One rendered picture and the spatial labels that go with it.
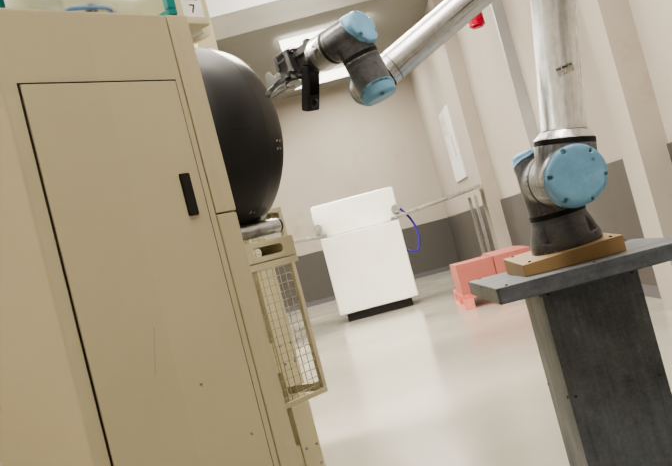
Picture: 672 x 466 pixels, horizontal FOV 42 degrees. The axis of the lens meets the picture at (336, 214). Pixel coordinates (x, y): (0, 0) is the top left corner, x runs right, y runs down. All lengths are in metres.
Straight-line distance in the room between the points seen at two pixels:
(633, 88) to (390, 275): 5.36
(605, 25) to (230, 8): 2.42
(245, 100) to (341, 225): 7.65
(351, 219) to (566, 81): 7.91
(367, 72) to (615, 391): 1.01
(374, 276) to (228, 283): 8.33
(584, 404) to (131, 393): 1.28
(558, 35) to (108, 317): 1.31
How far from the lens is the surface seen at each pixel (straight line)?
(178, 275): 1.49
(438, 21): 2.31
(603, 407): 2.35
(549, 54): 2.21
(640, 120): 5.03
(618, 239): 2.32
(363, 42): 2.14
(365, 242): 9.86
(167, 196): 1.51
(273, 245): 2.51
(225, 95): 2.36
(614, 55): 5.05
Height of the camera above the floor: 0.78
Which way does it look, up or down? 3 degrees up
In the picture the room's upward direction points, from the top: 15 degrees counter-clockwise
